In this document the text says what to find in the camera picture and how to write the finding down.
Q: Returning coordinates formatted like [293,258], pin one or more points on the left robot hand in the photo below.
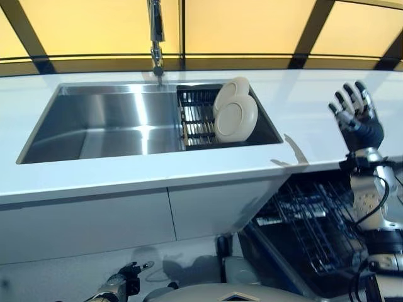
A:
[132,272]

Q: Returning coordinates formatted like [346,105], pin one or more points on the beige round plate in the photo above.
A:
[231,86]
[233,119]

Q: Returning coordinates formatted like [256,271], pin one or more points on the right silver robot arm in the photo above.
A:
[368,201]

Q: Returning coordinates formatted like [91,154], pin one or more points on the open dishwasher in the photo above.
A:
[283,251]

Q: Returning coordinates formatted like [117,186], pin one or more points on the white cabinet door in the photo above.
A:
[88,226]
[214,210]

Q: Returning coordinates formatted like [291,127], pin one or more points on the beige robot torso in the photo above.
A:
[226,294]

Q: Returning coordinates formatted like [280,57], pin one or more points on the robot right leg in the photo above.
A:
[236,270]

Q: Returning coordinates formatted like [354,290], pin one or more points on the stainless steel sink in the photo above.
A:
[110,119]

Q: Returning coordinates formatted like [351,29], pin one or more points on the black sink dish rack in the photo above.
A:
[195,126]

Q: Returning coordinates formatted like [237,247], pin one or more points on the chrome kitchen faucet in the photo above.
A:
[156,31]

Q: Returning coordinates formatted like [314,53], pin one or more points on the black window frame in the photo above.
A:
[31,31]

